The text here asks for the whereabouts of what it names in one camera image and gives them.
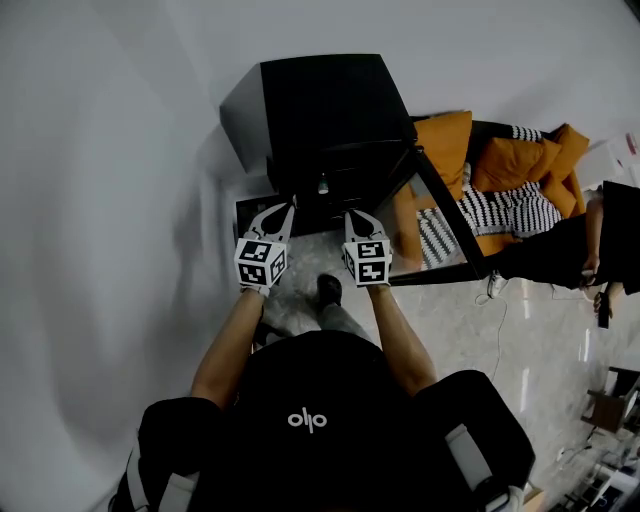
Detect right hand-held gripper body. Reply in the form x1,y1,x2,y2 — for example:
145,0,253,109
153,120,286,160
342,238,393,289

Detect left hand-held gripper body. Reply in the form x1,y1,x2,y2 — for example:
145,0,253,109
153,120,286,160
233,230,291,296

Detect person's left forearm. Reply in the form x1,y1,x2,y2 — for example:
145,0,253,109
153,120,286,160
190,287,266,412

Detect person's right forearm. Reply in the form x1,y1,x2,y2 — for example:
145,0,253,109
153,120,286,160
367,283,439,399

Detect person's right shoe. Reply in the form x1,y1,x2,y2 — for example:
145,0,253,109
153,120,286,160
316,273,344,307

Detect person's left leg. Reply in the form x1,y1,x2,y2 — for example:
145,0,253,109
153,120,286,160
259,307,299,339

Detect person's leg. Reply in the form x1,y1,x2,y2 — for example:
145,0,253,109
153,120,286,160
259,307,299,339
317,299,374,344

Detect person's right leg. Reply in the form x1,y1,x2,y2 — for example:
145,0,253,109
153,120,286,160
317,299,374,344

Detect glass fridge door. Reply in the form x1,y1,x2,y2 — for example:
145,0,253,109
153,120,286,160
387,145,495,287

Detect orange cushion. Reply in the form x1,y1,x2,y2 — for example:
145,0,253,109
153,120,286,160
413,110,474,202
541,123,592,217
472,135,562,194

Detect orange sofa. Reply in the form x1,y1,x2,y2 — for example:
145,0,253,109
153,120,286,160
408,110,592,254

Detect black white striped blanket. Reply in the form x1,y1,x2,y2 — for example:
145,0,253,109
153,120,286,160
417,124,565,269

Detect black mini fridge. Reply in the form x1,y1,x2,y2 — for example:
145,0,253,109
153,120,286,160
218,53,419,236

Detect person's black shirt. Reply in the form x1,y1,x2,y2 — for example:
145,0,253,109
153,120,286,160
112,329,537,512

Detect white box red label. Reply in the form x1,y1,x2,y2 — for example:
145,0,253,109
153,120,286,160
574,130,640,192

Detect dark wooden chair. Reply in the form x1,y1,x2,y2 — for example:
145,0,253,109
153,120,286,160
581,366,640,435

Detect grey shoulder strap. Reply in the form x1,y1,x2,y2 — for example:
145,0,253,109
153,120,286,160
444,423,526,511
124,444,201,512

